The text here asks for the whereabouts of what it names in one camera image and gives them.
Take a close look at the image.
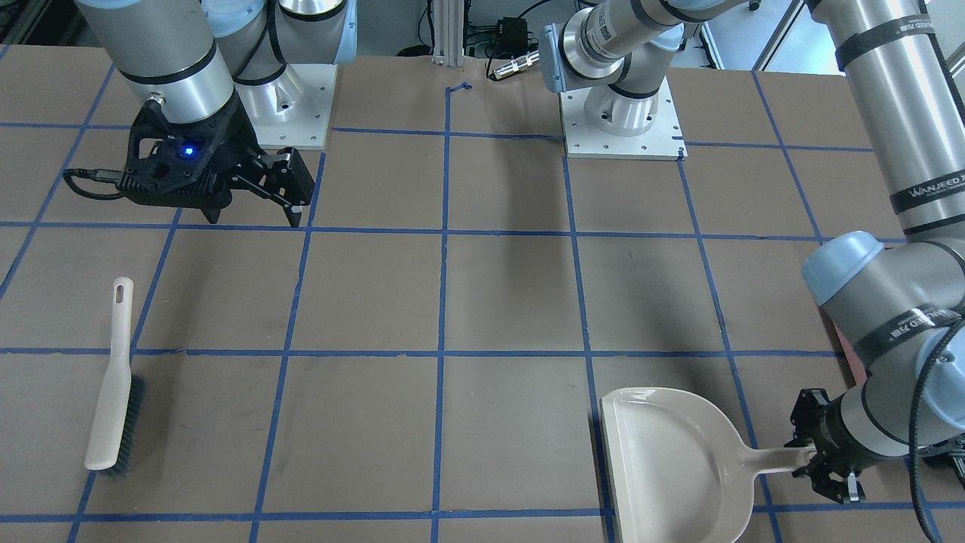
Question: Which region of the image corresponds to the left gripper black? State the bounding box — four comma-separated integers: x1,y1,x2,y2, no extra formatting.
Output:
783,388,868,505

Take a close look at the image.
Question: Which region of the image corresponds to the cream hand brush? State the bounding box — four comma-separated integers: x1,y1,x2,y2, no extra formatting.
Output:
84,276,146,478

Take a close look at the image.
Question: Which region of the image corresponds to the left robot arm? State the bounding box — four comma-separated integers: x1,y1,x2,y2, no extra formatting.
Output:
564,1,902,447

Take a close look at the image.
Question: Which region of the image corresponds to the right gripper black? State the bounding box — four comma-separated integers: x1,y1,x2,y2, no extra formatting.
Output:
124,97,316,228

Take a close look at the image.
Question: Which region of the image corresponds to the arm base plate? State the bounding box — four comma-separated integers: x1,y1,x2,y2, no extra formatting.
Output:
559,79,688,161
235,64,339,151

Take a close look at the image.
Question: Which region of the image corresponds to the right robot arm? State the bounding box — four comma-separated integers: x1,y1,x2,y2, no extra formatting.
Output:
63,1,357,228

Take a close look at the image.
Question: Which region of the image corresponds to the aluminium frame post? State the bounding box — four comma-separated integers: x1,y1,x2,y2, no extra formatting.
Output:
430,0,466,71

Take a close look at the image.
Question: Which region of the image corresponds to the cream plastic dustpan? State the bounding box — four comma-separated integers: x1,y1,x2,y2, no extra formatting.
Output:
600,386,816,542

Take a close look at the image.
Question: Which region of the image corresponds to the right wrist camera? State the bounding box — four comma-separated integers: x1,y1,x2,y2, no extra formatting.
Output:
62,100,232,210

